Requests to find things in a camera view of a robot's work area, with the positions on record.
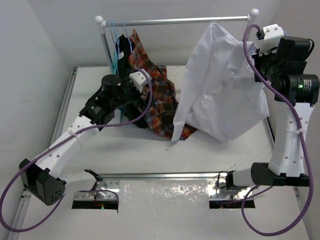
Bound white shirt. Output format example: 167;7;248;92
171;23;269;143

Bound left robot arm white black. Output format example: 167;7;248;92
19;69;151;206

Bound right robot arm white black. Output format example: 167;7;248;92
224;36;320;190

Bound black garment on hanger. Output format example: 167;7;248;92
116;34;141;121

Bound plaid shirt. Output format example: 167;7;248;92
127;29;198;141

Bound teal garment on hanger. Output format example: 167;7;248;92
113;46;119;76

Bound blue hanger with black garment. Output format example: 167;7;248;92
112;20;119;48

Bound blue hanger with teal garment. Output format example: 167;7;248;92
108;20;116;45

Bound clothes rack metal white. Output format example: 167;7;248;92
94;8;260;72

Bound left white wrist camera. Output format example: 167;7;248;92
129;69;151;93

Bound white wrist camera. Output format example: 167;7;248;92
129;69;151;93
256;24;285;56

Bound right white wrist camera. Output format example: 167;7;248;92
256;24;285;56

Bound metal mounting rail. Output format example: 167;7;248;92
63;171;276;202

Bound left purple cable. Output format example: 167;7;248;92
0;67;153;233

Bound purple cable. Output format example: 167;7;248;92
241;24;315;236
0;67;153;233

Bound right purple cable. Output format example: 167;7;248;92
241;24;315;236

